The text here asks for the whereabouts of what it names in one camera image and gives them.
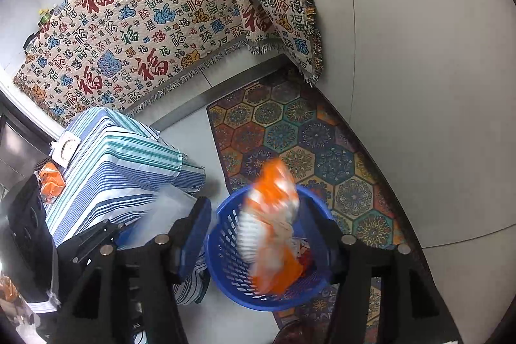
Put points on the blue plastic basket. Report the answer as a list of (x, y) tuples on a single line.
[(225, 247)]

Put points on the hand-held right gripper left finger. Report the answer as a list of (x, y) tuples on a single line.
[(197, 231)]

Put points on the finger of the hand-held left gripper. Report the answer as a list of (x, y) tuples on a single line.
[(92, 239)]

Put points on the hexagon patterned rug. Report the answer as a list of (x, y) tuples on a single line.
[(302, 134)]

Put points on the wide printed blanket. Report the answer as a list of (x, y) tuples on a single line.
[(141, 17)]

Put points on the white red carton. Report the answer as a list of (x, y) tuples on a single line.
[(66, 148)]

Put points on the narrow printed blanket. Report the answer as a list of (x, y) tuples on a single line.
[(282, 5)]

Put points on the blue green striped tablecloth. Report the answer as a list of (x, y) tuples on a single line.
[(113, 174)]

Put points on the dark red round object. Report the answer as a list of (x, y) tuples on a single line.
[(300, 332)]

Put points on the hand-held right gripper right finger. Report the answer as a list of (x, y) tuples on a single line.
[(326, 243)]

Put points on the orange wrapper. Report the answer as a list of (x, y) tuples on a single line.
[(50, 178)]

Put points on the orange white snack bag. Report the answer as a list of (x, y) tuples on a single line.
[(270, 215)]

